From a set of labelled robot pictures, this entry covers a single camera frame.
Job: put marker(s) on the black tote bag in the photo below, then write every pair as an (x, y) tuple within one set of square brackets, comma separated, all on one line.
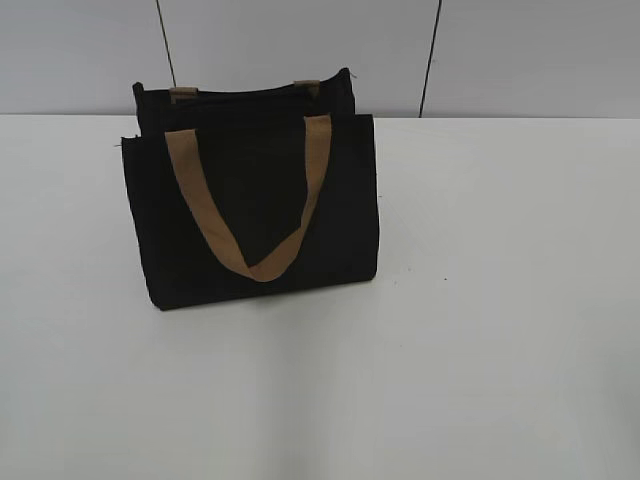
[(245, 194)]

